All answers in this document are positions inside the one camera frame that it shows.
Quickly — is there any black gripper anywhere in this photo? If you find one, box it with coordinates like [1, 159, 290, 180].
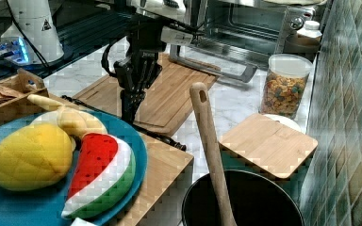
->
[114, 18, 166, 122]

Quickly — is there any wooden drawer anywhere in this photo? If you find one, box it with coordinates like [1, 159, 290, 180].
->
[0, 69, 49, 125]

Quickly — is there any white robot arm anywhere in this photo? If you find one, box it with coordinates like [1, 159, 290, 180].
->
[3, 0, 166, 122]

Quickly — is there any wooden cutting board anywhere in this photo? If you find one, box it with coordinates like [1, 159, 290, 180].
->
[74, 54, 218, 137]

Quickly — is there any plush peeled banana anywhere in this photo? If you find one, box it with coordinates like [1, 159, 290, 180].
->
[27, 94, 107, 139]

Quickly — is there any plush watermelon slice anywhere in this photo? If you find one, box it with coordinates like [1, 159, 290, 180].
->
[61, 133, 136, 218]

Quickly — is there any plush yellow mango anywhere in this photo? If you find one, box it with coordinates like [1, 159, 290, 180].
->
[0, 123, 73, 191]

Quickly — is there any stainless toaster oven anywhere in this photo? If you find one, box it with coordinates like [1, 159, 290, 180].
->
[135, 0, 328, 84]

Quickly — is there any blue plate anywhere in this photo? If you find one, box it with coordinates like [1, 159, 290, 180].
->
[0, 111, 148, 226]

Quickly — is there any wooden spoon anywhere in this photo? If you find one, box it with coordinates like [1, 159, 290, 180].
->
[189, 82, 237, 226]

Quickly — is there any white lid container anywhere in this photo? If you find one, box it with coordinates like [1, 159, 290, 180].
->
[266, 114, 301, 132]

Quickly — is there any clear cereal jar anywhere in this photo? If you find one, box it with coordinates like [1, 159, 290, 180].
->
[259, 54, 313, 119]

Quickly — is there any black cup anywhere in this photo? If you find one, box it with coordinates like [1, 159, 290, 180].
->
[283, 35, 320, 62]

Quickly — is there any beige towel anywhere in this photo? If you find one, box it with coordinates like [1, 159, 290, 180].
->
[263, 0, 327, 6]

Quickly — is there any white cap bottle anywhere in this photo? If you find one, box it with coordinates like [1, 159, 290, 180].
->
[297, 21, 322, 41]

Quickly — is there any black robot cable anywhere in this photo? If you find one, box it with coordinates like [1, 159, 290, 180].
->
[6, 0, 133, 79]

